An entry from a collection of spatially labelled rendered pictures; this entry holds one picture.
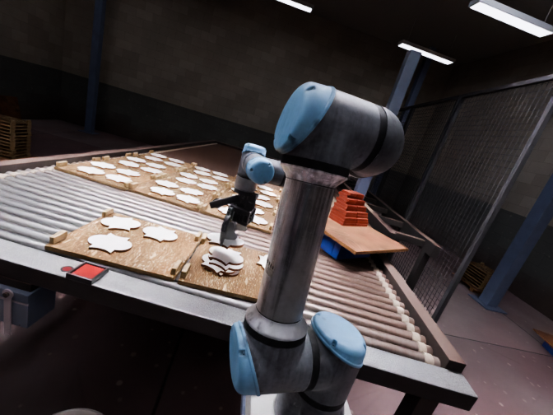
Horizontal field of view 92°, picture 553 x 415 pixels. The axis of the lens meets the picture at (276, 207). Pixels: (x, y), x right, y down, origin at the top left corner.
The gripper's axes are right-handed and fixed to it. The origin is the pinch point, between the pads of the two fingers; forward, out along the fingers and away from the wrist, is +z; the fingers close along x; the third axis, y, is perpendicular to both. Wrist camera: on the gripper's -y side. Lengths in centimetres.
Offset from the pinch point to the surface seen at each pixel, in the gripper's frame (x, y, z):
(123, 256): -16.9, -27.6, 11.5
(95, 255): -21.9, -33.6, 11.5
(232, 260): 0.2, 4.5, 7.4
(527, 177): 489, 348, -86
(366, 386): 80, 98, 105
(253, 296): -8.7, 17.5, 11.6
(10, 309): -37, -46, 28
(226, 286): -9.6, 7.7, 11.6
